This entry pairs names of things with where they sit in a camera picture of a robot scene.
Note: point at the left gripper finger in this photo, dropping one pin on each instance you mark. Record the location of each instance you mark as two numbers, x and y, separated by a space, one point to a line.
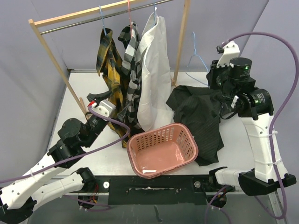
122 116
100 96

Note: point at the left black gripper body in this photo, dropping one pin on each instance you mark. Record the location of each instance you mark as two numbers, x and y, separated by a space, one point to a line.
95 126

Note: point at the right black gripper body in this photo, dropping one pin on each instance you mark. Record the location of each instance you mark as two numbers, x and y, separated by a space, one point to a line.
217 76

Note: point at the dark pinstriped shirt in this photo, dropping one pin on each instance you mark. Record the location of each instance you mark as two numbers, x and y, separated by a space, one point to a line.
198 109

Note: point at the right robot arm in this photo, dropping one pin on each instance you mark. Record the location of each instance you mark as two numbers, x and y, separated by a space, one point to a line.
254 107

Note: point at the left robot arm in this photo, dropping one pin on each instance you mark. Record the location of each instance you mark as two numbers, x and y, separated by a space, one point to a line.
27 193

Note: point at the yellow plaid shirt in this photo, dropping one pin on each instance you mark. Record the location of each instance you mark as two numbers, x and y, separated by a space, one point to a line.
108 65

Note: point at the black white checked shirt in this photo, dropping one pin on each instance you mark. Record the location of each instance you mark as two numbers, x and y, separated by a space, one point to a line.
132 69

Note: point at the pink hanger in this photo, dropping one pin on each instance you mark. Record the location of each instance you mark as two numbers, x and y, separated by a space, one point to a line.
129 17

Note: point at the blue hanger of white shirt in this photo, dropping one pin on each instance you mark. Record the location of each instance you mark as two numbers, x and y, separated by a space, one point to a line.
155 13

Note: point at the blue hanger of yellow shirt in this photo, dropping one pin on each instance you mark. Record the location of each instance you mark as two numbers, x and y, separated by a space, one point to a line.
102 21

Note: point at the pink plastic laundry basket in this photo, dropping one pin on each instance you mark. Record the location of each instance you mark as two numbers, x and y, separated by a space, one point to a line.
163 150

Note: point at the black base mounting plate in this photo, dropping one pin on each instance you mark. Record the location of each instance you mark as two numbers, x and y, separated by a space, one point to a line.
162 190

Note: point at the metal hanging rod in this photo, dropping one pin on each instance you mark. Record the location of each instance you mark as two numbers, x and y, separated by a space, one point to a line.
99 18

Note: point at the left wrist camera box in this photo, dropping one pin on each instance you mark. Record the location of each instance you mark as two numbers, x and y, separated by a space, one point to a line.
104 109

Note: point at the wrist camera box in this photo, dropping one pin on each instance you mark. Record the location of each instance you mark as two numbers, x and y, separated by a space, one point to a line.
229 51
104 109

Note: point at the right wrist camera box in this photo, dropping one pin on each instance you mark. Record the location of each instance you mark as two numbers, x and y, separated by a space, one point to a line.
229 51

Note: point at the wooden clothes rack frame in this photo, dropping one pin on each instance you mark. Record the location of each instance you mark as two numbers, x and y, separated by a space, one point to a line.
35 25

